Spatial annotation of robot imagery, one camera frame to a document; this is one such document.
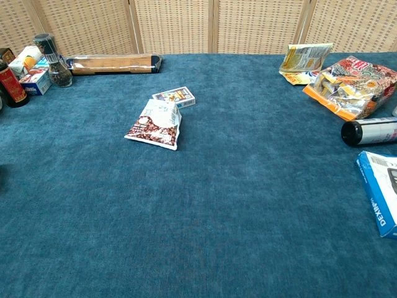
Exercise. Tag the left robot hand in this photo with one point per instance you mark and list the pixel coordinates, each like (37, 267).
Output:
(2, 178)

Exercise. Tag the white and brown snack bag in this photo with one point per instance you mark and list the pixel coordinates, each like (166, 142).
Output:
(154, 128)

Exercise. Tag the yellow white snack bag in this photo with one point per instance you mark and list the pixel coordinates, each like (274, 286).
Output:
(302, 62)

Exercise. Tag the large orange candy bag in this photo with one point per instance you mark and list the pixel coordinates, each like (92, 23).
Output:
(353, 87)

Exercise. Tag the dark soy sauce bottle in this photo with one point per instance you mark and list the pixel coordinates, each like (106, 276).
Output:
(11, 87)

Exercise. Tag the blue white tissue box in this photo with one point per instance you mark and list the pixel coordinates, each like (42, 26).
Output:
(36, 81)

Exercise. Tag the white orange juice carton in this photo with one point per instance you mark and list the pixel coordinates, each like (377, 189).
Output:
(26, 61)

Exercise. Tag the glass pepper grinder black cap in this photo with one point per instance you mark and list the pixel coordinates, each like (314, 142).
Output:
(56, 63)

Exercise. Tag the wooden box in plastic wrap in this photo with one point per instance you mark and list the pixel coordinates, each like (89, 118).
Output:
(114, 64)

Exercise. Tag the small playing card box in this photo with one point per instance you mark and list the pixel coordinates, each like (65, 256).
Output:
(176, 95)

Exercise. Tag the blue velvet tablecloth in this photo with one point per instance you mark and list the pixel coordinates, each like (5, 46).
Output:
(198, 198)

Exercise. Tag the woven rattan folding screen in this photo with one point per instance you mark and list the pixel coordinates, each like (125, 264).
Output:
(198, 25)

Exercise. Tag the blue white calculator box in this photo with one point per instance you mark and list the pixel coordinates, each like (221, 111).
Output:
(380, 192)

